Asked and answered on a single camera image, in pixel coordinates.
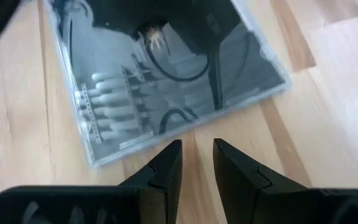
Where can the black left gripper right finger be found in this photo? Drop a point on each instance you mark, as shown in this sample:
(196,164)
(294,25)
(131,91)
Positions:
(244,193)

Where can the clear jewel case black tray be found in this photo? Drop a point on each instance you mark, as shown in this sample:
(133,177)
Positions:
(120,102)

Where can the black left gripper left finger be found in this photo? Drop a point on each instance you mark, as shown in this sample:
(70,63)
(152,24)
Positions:
(160,186)

